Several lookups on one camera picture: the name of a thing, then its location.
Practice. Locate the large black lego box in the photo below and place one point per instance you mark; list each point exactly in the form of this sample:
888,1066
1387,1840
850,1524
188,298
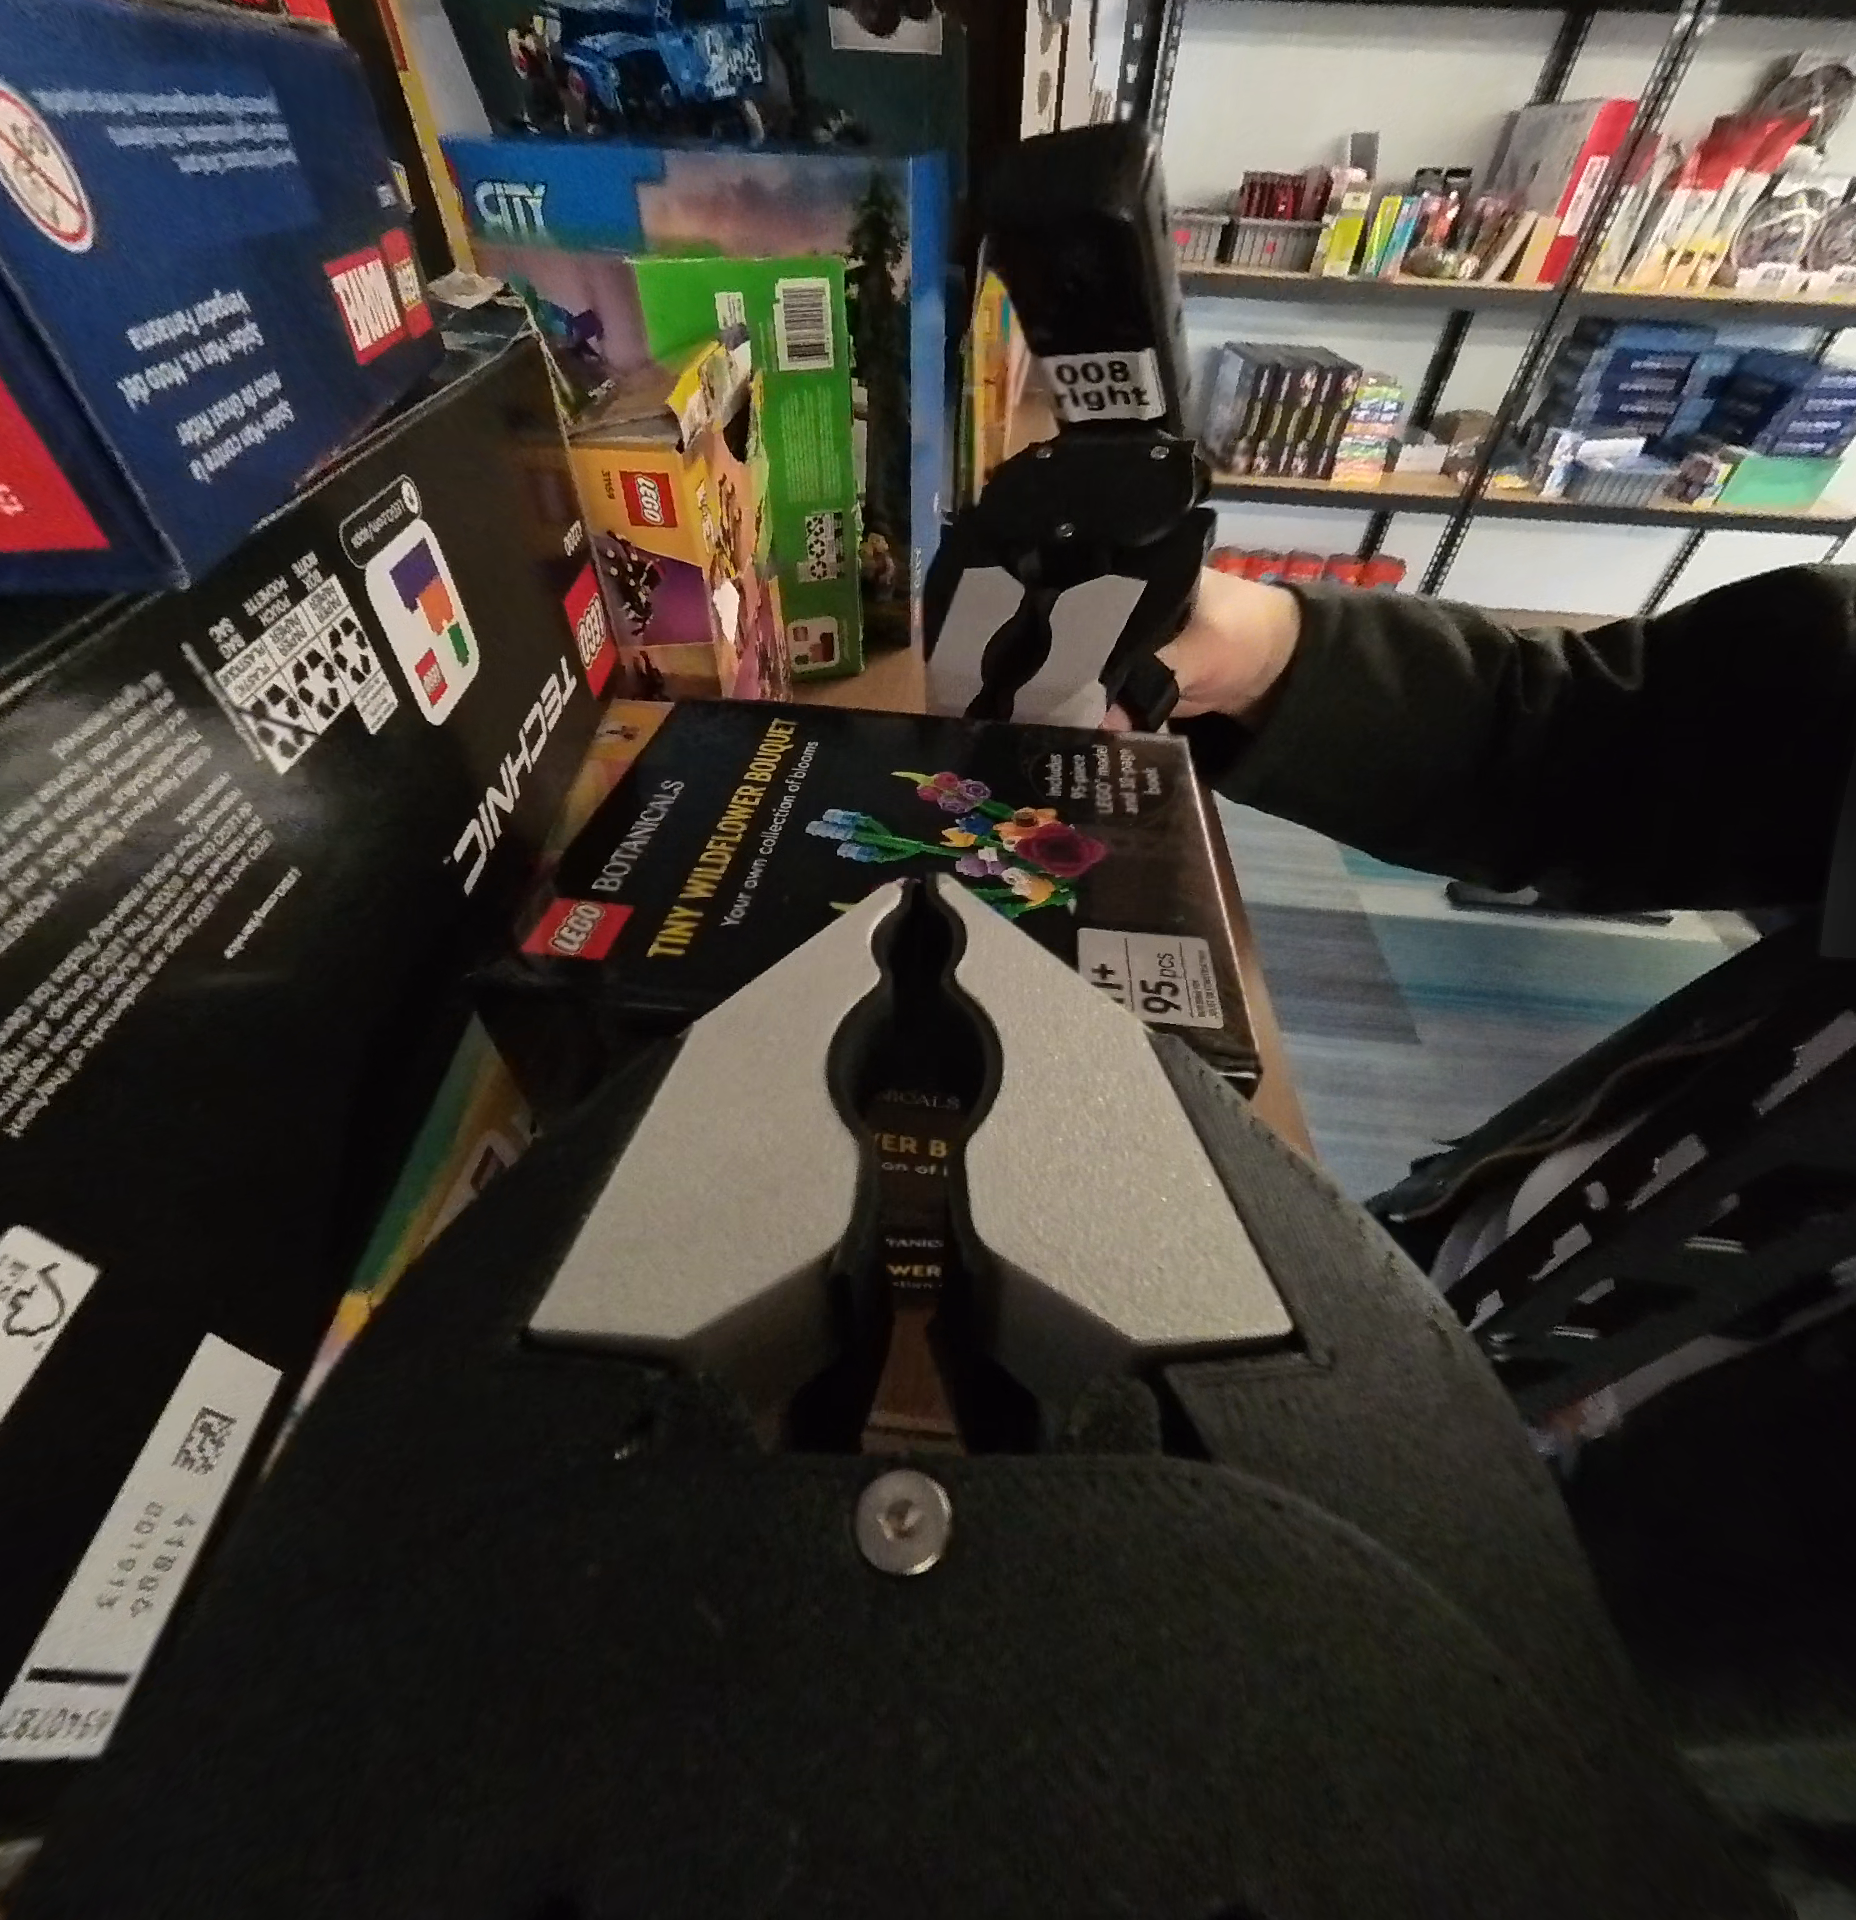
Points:
193,972

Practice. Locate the person's right forearm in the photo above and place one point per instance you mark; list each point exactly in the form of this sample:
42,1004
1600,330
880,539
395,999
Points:
1543,738

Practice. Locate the wooden shelf with boxes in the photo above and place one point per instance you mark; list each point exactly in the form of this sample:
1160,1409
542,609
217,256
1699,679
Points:
1543,292

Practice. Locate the pile of blue game boxes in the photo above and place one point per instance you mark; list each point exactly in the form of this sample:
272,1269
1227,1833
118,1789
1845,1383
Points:
1710,406

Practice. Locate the blue superhero lego box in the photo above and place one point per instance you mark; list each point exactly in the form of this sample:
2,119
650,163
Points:
160,298

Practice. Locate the row of dark game boxes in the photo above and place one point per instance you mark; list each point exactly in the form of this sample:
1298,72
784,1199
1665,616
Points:
1289,406

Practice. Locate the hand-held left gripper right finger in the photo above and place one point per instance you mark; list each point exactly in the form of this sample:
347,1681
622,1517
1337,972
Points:
1122,1199

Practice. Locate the person's black jacket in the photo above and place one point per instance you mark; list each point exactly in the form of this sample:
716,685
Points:
1738,1575

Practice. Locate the yellow pink lego box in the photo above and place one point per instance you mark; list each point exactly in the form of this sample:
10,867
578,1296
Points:
640,521

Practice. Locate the black metal frame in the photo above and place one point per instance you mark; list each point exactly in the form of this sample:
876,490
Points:
1617,1172

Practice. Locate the blue truck lego box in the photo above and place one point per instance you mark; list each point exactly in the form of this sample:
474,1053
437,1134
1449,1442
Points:
659,68

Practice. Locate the person's right hand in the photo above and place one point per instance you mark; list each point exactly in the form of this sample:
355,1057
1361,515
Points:
1240,642

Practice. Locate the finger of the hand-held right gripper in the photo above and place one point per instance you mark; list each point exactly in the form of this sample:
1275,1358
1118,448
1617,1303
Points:
970,633
1100,642

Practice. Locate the row of red cans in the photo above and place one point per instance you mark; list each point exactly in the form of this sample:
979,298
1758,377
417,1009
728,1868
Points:
1298,572

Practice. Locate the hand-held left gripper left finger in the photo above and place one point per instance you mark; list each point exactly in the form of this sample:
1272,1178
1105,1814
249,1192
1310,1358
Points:
718,1199

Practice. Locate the green lego box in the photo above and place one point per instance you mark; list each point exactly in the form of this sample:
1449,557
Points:
781,452

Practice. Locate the black wildflower lego box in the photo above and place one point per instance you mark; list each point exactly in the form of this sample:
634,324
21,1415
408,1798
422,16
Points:
811,836

